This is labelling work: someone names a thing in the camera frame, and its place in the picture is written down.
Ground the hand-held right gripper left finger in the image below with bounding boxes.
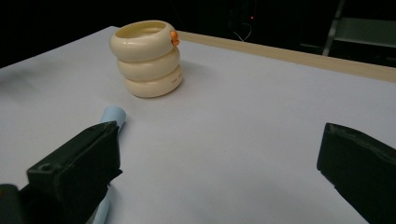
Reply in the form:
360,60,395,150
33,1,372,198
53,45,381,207
18,120,123,224

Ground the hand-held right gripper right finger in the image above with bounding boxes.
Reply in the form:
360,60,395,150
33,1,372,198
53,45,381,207
316,122,396,224

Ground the light blue hairbrush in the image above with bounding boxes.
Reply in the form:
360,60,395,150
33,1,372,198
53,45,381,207
90,105,127,224

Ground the cream ringed holder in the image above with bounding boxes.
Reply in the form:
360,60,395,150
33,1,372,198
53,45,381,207
108,20,184,99

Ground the grey metal stand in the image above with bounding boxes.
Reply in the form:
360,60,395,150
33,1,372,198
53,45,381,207
321,0,396,58

